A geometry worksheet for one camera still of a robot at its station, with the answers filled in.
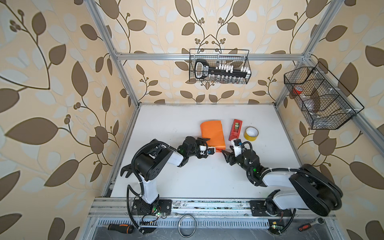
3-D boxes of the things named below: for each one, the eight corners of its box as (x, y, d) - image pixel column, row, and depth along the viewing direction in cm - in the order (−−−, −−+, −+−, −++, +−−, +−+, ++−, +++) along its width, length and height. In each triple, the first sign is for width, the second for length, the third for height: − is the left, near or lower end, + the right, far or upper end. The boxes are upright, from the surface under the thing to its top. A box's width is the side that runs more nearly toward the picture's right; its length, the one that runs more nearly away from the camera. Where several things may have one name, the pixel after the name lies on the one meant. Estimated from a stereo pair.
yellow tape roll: (245, 141, 101) (246, 138, 98) (242, 129, 108) (243, 126, 105) (258, 141, 101) (260, 138, 98) (255, 129, 108) (256, 126, 104)
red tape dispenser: (227, 139, 101) (229, 134, 96) (232, 123, 110) (234, 117, 105) (237, 142, 100) (239, 137, 95) (240, 125, 109) (243, 120, 104)
